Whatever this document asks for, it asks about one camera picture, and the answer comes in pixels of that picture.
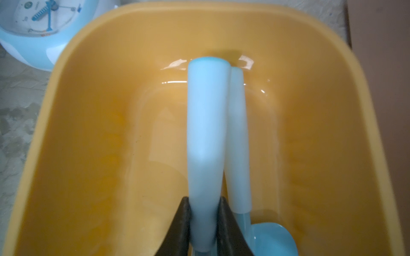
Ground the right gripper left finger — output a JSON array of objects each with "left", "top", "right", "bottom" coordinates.
[{"left": 155, "top": 197, "right": 191, "bottom": 256}]

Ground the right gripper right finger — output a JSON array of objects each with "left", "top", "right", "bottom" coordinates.
[{"left": 216, "top": 196, "right": 254, "bottom": 256}]

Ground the blue shovel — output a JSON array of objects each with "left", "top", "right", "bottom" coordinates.
[{"left": 225, "top": 67, "right": 298, "bottom": 256}]

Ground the blue shovel diagonal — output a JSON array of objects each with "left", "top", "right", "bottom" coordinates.
[{"left": 186, "top": 57, "right": 231, "bottom": 254}]

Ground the yellow storage box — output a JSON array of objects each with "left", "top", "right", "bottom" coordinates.
[{"left": 3, "top": 2, "right": 405, "bottom": 256}]

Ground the small white alarm clock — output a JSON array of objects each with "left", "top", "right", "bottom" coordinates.
[{"left": 1, "top": 0, "right": 121, "bottom": 71}]

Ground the pink plastic file organizer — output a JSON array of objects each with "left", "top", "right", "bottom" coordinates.
[{"left": 347, "top": 1, "right": 410, "bottom": 255}]

